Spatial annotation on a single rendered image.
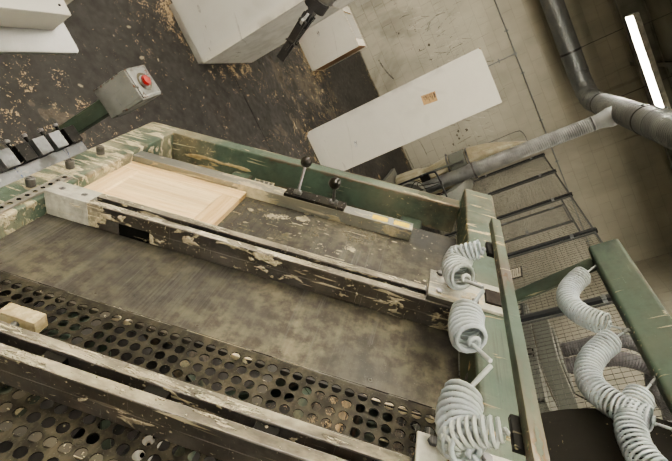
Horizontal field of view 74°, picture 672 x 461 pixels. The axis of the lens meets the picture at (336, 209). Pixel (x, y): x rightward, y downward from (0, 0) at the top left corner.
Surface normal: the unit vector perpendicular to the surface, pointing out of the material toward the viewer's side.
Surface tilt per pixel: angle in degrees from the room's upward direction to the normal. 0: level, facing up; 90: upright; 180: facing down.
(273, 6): 90
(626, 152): 90
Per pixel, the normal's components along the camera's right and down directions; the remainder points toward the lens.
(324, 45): -0.29, 0.30
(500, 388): 0.18, -0.87
